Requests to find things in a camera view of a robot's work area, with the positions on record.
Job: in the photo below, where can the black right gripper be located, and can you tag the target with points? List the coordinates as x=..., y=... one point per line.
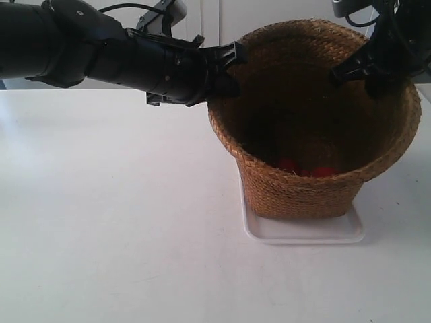
x=398, y=48

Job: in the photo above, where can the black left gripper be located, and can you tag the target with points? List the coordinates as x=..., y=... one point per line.
x=190, y=73

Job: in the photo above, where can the brown woven wicker basket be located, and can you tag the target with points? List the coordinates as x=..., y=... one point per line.
x=289, y=108

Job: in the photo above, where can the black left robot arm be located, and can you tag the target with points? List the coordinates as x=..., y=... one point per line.
x=61, y=43

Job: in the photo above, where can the white rectangular plastic tray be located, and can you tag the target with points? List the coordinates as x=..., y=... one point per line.
x=347, y=229

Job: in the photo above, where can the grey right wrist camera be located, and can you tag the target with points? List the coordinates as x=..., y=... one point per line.
x=343, y=8

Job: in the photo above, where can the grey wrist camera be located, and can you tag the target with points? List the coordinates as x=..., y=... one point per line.
x=343, y=8
x=160, y=22

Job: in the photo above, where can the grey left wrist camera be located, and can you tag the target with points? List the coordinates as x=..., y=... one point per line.
x=160, y=22

